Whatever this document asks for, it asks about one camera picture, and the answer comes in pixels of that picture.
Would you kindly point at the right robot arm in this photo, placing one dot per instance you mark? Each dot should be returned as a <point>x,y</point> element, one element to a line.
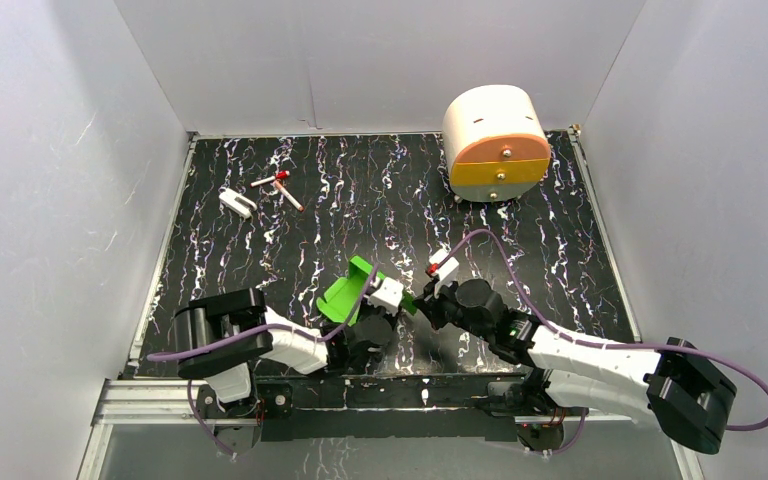
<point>685,395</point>

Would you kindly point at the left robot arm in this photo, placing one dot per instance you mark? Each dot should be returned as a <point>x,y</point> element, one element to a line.
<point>219,339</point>

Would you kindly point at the round cream drawer cabinet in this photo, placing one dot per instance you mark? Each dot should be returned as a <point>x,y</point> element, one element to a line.
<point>494,145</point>

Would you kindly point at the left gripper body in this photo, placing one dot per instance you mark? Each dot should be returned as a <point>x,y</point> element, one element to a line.
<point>367,316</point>

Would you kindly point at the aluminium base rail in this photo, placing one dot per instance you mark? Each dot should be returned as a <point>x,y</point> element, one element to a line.
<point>169,401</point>

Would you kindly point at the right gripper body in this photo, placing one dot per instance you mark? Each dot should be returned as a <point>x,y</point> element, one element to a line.
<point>445,308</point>

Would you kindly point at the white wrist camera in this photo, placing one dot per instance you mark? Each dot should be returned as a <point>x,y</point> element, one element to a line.
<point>442,269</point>
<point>386,293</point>

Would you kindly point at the small white plastic clip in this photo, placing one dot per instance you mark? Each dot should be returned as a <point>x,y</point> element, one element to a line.
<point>238,203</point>

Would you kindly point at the red capped marker pen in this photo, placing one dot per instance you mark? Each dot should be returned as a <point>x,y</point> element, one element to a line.
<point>277,176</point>

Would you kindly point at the pink tube pen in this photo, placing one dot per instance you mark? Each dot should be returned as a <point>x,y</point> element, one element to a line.
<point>279,186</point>

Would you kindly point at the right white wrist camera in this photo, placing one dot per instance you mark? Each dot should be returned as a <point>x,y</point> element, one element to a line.
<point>442,269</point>

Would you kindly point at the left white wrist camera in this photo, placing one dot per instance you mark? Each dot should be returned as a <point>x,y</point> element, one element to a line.
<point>386,293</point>

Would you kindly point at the green paper box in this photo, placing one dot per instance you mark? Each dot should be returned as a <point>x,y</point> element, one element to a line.
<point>342,300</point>

